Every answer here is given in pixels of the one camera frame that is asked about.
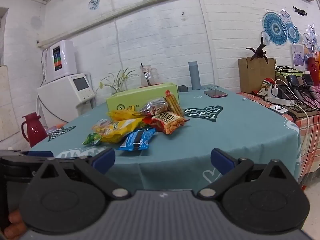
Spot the small green candy pack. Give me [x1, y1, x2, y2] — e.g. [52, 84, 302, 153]
[82, 132, 102, 146]

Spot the yellow egg-cake snack bag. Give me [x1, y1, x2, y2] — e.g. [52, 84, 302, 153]
[92, 118, 143, 144]

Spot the blue oreo snack pack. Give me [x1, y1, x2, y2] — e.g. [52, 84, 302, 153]
[118, 128, 156, 152]

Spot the yellow noodle snack bag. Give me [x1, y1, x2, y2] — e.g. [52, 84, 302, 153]
[108, 105, 145, 121]

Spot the red peanut snack bag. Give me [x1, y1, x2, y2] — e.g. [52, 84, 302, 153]
[150, 112, 186, 135]

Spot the clear red-zip date bag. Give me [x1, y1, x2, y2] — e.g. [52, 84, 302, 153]
[139, 98, 169, 116]

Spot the yellow transparent cake pack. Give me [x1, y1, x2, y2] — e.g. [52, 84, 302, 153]
[165, 90, 184, 117]

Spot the person's left hand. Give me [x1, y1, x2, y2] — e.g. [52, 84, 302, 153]
[4, 210, 27, 240]

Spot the red thermos jug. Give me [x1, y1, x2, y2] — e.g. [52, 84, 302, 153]
[21, 112, 48, 148]

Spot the white dispenser with screen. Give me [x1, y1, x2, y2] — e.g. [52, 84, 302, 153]
[37, 73, 95, 127]

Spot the plaid side tablecloth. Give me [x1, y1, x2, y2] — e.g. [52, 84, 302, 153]
[236, 89, 320, 188]

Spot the teal patterned tablecloth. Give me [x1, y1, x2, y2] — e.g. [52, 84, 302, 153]
[27, 84, 301, 193]

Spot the white power strip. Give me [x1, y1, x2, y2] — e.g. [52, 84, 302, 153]
[265, 96, 294, 106]

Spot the red smartphone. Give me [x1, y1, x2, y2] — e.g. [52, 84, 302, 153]
[204, 89, 228, 98]

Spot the white water purifier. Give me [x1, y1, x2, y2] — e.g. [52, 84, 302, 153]
[42, 40, 78, 83]

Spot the green cardboard box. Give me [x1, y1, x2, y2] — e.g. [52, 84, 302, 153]
[106, 82, 179, 111]

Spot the glass vase with orchid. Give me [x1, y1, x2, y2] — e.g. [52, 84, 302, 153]
[95, 68, 138, 93]

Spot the brown paper bag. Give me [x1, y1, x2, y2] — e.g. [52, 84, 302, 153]
[238, 57, 276, 93]

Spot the grey-blue thermos bottle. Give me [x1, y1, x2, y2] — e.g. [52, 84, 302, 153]
[188, 61, 201, 90]

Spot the black rectangular case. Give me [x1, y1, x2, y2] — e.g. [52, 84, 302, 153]
[178, 85, 189, 93]

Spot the red kettle on side table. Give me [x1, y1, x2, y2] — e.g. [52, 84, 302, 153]
[308, 57, 319, 86]

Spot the glass pitcher with straw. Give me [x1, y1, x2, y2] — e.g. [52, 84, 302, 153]
[140, 63, 161, 87]

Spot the purple leafy plant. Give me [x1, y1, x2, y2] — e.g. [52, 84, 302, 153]
[246, 37, 268, 64]

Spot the blue round wall fan decoration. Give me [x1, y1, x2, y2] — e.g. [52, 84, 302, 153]
[262, 12, 288, 46]

